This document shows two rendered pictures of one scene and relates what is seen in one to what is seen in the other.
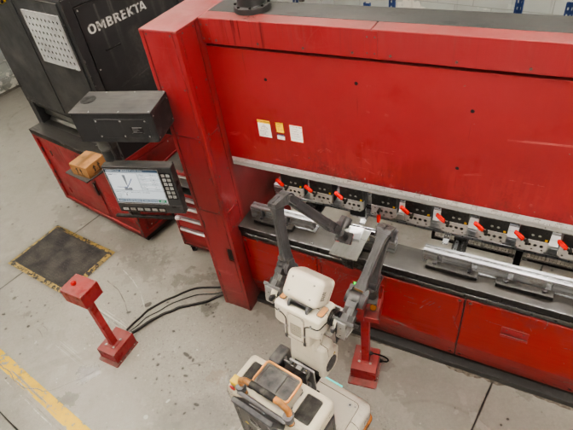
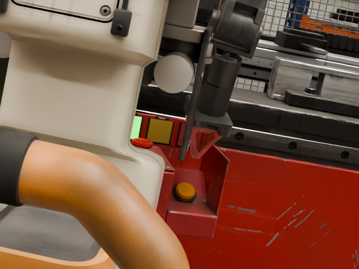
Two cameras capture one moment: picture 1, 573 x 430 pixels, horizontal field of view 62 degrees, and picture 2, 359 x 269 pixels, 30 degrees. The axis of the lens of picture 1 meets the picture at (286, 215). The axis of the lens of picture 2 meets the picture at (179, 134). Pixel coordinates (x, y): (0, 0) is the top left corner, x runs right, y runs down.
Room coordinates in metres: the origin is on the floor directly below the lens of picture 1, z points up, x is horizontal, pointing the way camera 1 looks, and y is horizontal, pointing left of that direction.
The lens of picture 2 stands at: (0.86, 0.33, 1.09)
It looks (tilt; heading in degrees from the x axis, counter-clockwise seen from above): 12 degrees down; 321
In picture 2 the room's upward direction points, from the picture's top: 11 degrees clockwise
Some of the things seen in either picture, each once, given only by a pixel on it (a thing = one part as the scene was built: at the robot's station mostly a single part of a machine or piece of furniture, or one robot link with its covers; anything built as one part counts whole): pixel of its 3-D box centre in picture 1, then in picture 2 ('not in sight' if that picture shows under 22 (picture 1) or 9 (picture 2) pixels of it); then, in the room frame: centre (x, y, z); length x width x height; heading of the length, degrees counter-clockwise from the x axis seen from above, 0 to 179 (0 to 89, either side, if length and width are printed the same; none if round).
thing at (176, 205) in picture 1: (147, 184); not in sight; (2.43, 0.82, 1.42); 0.45 x 0.12 x 0.36; 73
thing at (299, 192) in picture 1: (294, 183); not in sight; (2.44, -0.08, 1.26); 0.15 x 0.09 x 0.17; 58
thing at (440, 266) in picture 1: (451, 270); (349, 108); (1.84, -0.92, 0.89); 0.30 x 0.05 x 0.03; 58
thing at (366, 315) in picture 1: (365, 302); (161, 172); (1.81, -0.39, 0.75); 0.20 x 0.16 x 0.18; 66
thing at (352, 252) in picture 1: (350, 242); not in sight; (2.09, -0.36, 1.00); 0.26 x 0.18 x 0.01; 148
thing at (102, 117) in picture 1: (141, 162); not in sight; (2.53, 0.84, 1.53); 0.51 x 0.25 x 0.85; 73
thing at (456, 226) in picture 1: (455, 217); not in sight; (1.90, -0.93, 1.26); 0.15 x 0.09 x 0.17; 58
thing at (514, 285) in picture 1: (523, 288); not in sight; (1.63, -1.26, 0.89); 0.30 x 0.05 x 0.03; 58
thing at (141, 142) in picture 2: not in sight; (140, 149); (1.82, -0.35, 0.79); 0.04 x 0.04 x 0.04
